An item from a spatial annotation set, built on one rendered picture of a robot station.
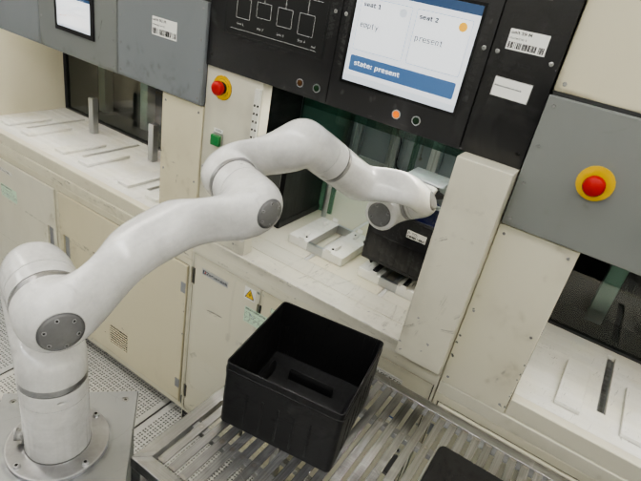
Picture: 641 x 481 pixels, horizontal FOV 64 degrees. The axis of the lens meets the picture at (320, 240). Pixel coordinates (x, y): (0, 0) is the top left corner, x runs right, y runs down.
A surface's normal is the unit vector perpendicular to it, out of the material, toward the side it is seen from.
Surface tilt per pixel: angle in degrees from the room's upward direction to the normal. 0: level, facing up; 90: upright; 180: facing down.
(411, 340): 90
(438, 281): 90
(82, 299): 70
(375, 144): 90
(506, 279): 90
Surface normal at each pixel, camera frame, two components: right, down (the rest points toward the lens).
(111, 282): 0.81, 0.08
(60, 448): 0.49, 0.48
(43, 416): 0.10, 0.48
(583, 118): -0.54, 0.31
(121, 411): 0.18, -0.87
